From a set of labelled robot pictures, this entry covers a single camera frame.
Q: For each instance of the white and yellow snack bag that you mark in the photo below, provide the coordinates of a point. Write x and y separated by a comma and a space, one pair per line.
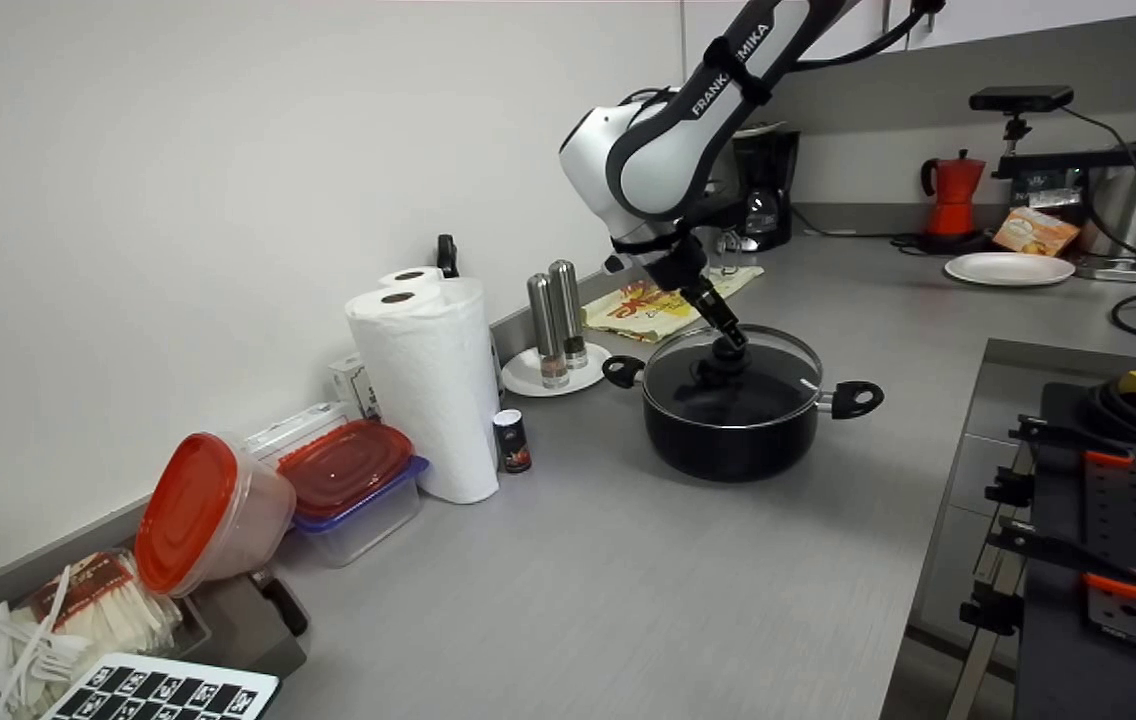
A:
633, 315

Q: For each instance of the blue plastic container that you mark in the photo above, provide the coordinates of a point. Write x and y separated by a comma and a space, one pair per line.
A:
375, 521

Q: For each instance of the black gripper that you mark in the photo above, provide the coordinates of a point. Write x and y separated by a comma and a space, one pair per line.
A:
670, 274

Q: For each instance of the black coffee maker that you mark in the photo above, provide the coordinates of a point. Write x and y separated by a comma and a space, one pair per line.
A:
768, 172

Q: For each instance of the red moka pot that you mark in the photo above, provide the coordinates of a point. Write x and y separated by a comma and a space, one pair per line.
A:
954, 203

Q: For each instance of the clear plastic container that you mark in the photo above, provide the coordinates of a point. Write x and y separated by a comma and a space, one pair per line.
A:
292, 431

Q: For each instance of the tall container orange lid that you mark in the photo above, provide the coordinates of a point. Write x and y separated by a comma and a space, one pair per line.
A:
208, 515

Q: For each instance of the large white plate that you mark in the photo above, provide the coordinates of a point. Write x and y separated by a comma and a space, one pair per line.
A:
1010, 268

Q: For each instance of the black cooking pot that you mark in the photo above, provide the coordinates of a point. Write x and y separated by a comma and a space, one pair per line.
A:
730, 445

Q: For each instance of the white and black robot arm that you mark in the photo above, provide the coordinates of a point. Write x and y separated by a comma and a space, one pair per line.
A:
651, 152

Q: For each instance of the white keypad with black keys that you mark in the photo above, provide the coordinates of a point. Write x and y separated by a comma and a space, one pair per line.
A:
162, 691

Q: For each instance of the black camera on stand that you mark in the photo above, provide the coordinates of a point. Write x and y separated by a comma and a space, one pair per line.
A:
1021, 96

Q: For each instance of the steel pepper grinder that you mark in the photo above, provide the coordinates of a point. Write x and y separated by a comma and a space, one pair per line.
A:
545, 320
570, 305

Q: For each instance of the flat container red lid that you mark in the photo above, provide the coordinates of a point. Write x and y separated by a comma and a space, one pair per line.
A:
343, 468

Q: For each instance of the small black bottle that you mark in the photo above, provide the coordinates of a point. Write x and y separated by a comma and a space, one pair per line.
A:
445, 258

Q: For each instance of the stainless steel pot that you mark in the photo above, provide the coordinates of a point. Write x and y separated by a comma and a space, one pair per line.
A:
1129, 214

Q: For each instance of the glass lid with black knob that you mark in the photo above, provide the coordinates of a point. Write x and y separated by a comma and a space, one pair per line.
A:
782, 387

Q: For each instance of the small spice jar black lid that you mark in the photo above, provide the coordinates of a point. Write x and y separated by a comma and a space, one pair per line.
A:
514, 440

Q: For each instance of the small white round plate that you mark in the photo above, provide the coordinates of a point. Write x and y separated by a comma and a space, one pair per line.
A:
581, 379

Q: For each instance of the bag of plastic cutlery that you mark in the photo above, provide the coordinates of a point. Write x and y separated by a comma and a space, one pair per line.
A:
94, 612

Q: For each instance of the white paper towel roll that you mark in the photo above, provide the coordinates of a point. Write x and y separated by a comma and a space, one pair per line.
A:
431, 401
408, 274

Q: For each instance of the black clamp orange grip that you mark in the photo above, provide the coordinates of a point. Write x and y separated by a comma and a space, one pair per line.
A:
1117, 584
1111, 460

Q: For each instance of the orange snack packet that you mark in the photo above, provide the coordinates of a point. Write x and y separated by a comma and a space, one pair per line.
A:
1034, 235

